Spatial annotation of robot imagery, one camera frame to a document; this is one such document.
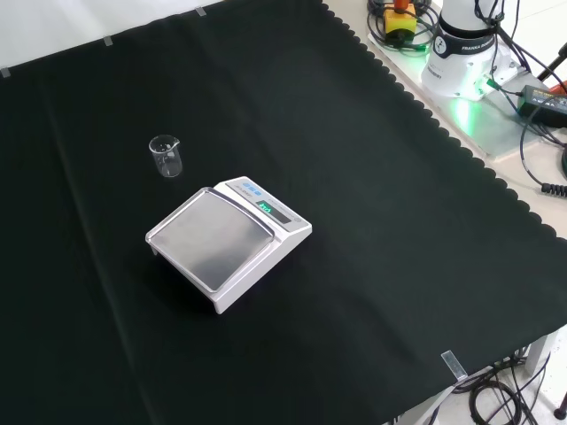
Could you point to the yellow stop button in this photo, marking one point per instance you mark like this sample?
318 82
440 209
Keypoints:
398 18

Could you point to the black table cloth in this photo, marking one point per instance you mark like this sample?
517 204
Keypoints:
354 177

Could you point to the black tripod leg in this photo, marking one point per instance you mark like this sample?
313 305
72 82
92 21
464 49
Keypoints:
552 68

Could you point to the black power adapter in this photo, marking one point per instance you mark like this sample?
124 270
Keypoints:
542 104

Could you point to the clear tape strip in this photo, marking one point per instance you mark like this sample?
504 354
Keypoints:
453 365

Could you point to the white electronic balance steel pan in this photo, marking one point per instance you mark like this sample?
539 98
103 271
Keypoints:
230 239

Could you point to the small clear glass beaker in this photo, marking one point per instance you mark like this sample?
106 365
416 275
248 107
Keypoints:
166 160

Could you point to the grey table leg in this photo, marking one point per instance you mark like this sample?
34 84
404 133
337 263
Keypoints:
537 359

